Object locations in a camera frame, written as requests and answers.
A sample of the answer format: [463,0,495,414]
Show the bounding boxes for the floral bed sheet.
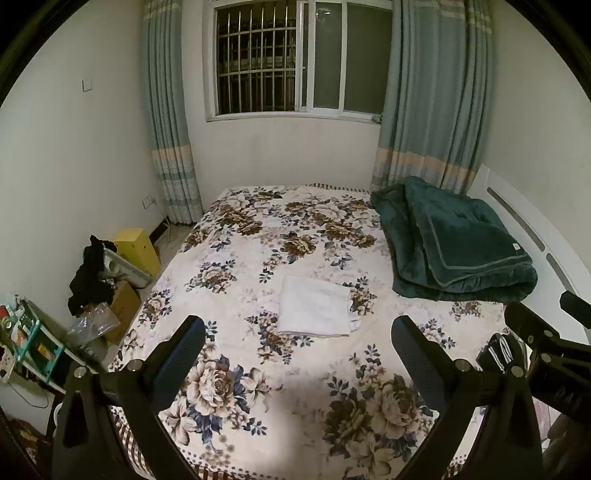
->
[111,186,504,479]

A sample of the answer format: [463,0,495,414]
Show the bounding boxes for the white wall switch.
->
[81,79,92,92]

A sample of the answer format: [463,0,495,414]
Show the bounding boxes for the white knitted small garment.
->
[276,276,361,337]

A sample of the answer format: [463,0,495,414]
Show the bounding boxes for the brown cardboard box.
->
[104,280,141,345]

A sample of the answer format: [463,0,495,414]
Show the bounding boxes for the left teal striped curtain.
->
[141,1,204,225]

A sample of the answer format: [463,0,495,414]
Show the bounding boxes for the patterned floor rug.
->
[1,411,52,479]

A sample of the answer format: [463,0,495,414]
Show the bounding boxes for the black clothes pile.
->
[67,235,116,317]

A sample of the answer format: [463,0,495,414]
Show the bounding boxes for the white wall socket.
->
[142,195,155,209]

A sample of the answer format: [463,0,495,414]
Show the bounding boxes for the yellow box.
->
[113,228,161,277]

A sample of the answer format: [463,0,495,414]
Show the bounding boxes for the clear plastic bag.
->
[66,302,120,347]

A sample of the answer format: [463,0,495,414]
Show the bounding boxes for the green shelf rack with items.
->
[1,295,64,384]

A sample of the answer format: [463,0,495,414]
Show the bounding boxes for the window with metal bars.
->
[204,1,393,123]

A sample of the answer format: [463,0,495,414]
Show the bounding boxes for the dark green folded blanket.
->
[370,177,538,303]

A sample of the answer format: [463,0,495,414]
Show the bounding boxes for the teal striped curtain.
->
[141,1,204,225]
[370,1,493,194]

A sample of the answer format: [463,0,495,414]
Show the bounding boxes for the right teal striped curtain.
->
[370,1,493,194]

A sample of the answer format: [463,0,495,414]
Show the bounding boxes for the white headboard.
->
[468,165,590,343]

